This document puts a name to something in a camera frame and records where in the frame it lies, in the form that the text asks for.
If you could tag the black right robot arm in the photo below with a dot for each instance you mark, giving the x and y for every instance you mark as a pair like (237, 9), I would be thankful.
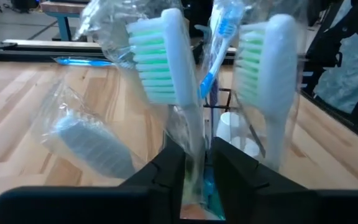
(325, 46)

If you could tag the black aluminium table frame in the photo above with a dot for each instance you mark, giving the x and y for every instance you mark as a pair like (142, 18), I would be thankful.
(26, 53)

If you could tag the green toothbrush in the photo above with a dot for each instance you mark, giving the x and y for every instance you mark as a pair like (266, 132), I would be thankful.
(179, 62)
(275, 68)

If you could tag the orange toothbrush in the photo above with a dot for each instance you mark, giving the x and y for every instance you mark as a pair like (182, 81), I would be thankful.
(95, 146)

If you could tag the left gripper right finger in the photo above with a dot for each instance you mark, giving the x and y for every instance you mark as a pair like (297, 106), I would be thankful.
(253, 199)

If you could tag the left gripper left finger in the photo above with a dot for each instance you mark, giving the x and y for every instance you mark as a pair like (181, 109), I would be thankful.
(154, 199)

